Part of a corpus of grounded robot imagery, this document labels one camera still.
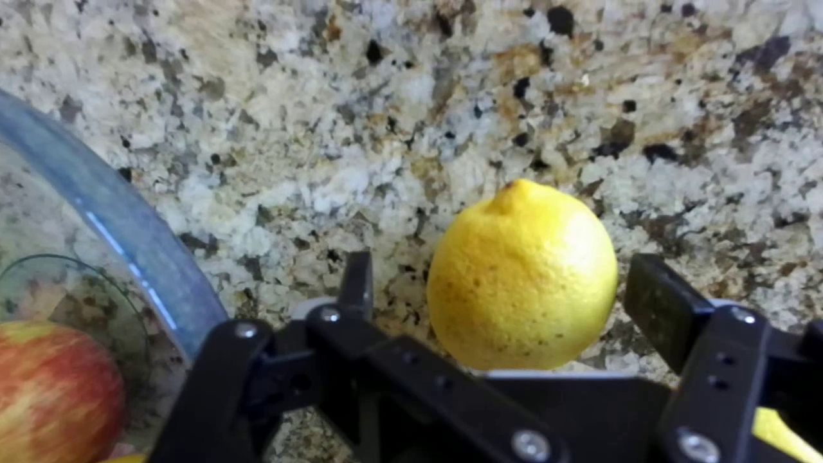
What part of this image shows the red yellow apple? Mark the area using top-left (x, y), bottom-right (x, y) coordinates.
top-left (0, 320), bottom-right (128, 463)

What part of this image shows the clear glass bowl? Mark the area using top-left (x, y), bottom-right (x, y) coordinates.
top-left (0, 88), bottom-right (231, 463)

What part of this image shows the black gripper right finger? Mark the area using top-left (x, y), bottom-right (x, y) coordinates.
top-left (622, 253), bottom-right (823, 463)

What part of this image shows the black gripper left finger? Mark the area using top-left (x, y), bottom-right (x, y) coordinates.
top-left (150, 249), bottom-right (568, 463)

